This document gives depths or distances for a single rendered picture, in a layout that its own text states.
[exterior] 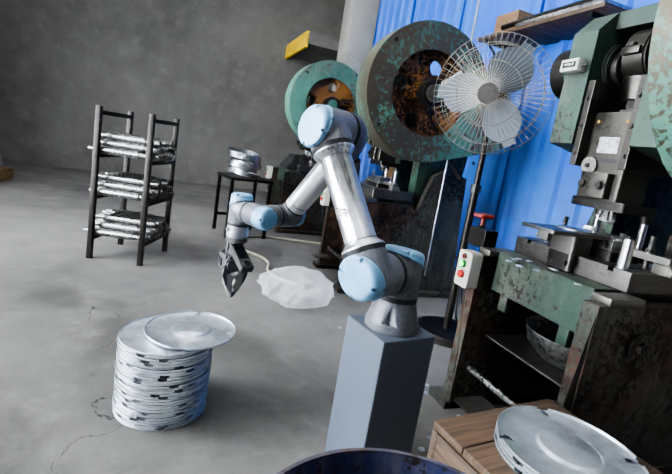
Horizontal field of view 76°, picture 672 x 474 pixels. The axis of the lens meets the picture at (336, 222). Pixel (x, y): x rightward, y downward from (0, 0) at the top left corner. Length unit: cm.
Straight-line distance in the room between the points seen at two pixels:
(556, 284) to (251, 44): 691
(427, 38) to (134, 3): 575
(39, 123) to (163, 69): 196
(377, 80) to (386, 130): 29
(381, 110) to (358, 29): 406
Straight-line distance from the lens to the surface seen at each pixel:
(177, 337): 150
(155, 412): 150
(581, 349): 139
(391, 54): 265
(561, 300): 150
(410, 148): 269
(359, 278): 105
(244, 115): 770
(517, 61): 235
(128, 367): 147
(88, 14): 786
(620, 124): 165
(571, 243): 156
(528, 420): 117
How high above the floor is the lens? 91
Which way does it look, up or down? 9 degrees down
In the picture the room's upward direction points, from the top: 9 degrees clockwise
